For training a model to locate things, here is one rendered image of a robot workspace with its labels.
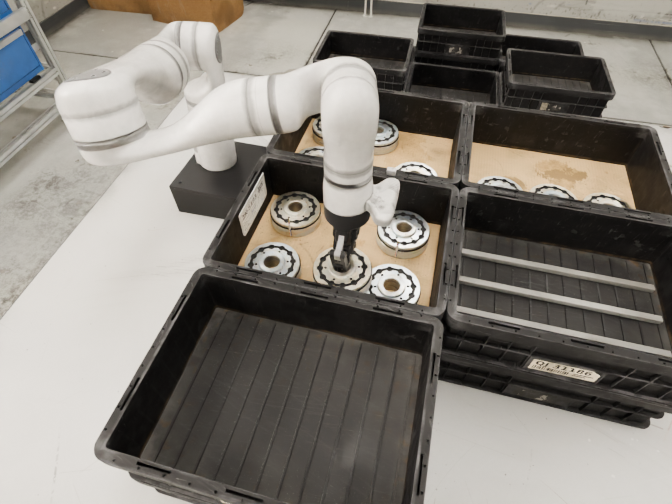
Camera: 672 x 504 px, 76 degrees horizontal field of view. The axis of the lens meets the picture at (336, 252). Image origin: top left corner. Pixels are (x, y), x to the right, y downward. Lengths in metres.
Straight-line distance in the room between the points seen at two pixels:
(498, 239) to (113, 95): 0.71
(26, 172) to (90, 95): 2.22
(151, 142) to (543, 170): 0.85
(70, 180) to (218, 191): 1.63
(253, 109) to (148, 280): 0.60
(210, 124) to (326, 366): 0.41
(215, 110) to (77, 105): 0.16
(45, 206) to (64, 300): 1.47
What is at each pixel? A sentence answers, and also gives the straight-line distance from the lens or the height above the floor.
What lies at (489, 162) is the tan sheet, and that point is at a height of 0.83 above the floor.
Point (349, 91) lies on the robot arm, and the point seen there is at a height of 1.23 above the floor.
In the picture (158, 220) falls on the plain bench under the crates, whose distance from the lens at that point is 1.16.
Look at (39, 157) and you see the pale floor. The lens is 2.87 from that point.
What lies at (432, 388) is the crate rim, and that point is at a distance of 0.61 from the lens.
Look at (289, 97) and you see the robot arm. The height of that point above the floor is 1.21.
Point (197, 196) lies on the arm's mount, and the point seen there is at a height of 0.77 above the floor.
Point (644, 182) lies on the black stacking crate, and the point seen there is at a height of 0.87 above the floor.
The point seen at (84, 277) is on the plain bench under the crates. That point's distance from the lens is 1.12.
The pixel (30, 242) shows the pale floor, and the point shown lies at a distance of 2.39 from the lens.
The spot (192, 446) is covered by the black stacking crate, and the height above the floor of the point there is 0.83.
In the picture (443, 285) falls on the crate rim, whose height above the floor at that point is 0.93.
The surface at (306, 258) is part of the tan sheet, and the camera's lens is 0.83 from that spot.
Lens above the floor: 1.48
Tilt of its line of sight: 51 degrees down
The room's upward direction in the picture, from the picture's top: straight up
